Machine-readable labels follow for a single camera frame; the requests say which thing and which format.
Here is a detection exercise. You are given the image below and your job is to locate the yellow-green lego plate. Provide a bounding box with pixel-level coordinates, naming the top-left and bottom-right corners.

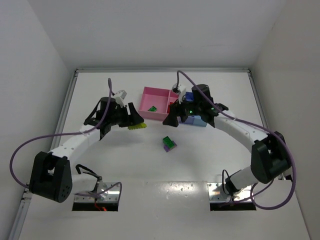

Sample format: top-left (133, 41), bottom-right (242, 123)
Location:
top-left (127, 122), bottom-right (147, 130)

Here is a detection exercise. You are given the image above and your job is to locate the red lego brick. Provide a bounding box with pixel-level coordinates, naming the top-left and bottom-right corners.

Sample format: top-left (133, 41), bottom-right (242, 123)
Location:
top-left (167, 102), bottom-right (175, 114)

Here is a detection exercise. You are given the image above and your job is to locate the green lego brick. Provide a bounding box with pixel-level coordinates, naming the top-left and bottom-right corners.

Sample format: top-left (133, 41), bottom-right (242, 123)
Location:
top-left (148, 106), bottom-right (158, 112)
top-left (162, 136), bottom-right (175, 149)

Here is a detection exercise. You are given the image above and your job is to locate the purple lego brick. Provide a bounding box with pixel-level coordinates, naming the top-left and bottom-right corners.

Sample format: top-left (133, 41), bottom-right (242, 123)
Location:
top-left (163, 144), bottom-right (177, 153)

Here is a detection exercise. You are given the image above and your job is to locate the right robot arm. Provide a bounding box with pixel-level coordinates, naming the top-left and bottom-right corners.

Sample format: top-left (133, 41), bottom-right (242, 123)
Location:
top-left (162, 84), bottom-right (292, 196)

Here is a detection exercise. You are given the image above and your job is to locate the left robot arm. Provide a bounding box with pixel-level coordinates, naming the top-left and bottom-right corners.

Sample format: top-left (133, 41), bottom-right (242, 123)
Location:
top-left (28, 97), bottom-right (146, 203)

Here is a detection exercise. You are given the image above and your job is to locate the dark blue container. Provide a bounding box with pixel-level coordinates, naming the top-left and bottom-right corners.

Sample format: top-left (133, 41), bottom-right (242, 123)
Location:
top-left (178, 91), bottom-right (195, 125)

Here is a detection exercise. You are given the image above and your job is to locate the light blue container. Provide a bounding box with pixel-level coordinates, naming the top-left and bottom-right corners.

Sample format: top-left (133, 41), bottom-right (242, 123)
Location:
top-left (192, 115), bottom-right (207, 127)

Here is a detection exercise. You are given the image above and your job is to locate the pink small container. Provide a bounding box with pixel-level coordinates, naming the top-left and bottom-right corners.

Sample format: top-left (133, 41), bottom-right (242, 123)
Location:
top-left (166, 90), bottom-right (179, 114)

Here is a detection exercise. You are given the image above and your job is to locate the pink large container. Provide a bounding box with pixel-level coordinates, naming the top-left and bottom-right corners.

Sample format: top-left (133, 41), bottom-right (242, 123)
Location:
top-left (138, 86), bottom-right (170, 121)

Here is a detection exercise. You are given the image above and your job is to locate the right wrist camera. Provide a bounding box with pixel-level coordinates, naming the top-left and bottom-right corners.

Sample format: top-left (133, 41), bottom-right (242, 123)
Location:
top-left (171, 83), bottom-right (187, 104)

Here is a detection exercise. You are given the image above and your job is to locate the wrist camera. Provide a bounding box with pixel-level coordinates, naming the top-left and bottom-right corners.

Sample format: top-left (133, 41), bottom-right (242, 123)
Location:
top-left (112, 90), bottom-right (127, 107)
top-left (171, 83), bottom-right (187, 104)

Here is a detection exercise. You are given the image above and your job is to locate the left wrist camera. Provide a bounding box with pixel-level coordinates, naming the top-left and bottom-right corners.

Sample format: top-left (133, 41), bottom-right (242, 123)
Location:
top-left (112, 90), bottom-right (127, 107)

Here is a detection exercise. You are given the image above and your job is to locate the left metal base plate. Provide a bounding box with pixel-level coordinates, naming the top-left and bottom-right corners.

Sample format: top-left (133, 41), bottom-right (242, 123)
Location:
top-left (73, 182), bottom-right (123, 204)

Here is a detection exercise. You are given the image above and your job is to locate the metal base plate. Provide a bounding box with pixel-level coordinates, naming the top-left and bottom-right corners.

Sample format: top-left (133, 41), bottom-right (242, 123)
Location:
top-left (73, 182), bottom-right (123, 204)
top-left (207, 182), bottom-right (252, 204)

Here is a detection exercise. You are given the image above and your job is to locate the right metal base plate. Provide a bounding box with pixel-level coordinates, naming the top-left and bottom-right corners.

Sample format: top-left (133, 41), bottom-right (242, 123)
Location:
top-left (207, 182), bottom-right (252, 204)

